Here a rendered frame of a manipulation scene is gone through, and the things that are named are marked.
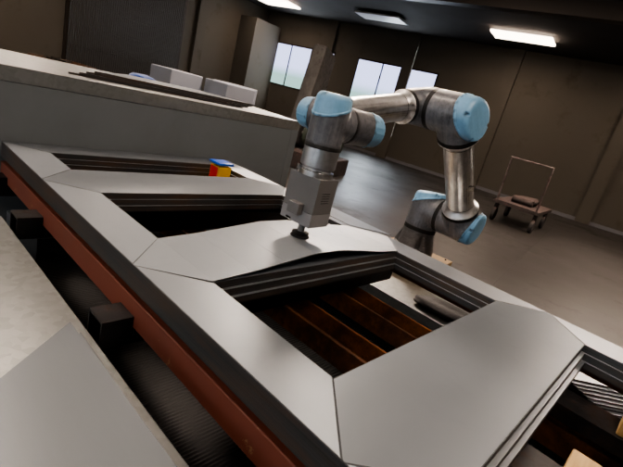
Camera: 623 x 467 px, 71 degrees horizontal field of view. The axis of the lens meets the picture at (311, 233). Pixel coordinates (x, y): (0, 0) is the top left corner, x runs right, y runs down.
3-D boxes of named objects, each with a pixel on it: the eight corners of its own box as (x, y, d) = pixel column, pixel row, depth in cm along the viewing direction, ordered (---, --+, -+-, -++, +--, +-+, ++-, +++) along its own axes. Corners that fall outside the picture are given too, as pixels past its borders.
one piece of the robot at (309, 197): (283, 149, 88) (266, 224, 93) (316, 161, 83) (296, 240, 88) (313, 152, 95) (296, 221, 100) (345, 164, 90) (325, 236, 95)
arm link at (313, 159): (324, 152, 84) (294, 141, 89) (318, 174, 86) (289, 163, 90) (346, 154, 90) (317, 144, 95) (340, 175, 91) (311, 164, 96)
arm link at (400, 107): (418, 81, 132) (294, 87, 101) (449, 86, 125) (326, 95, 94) (411, 119, 137) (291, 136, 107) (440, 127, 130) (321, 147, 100)
